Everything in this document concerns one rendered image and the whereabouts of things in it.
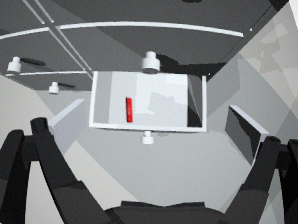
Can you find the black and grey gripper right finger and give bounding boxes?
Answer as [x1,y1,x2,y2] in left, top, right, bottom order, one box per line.
[216,105,298,224]

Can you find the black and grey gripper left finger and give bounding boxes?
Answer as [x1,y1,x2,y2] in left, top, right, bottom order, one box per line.
[0,99,117,224]

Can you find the white drawer front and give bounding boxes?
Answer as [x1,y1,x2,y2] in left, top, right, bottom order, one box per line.
[89,71,206,144]
[6,71,93,95]
[38,0,276,30]
[0,0,43,32]
[60,22,243,75]
[0,27,84,75]

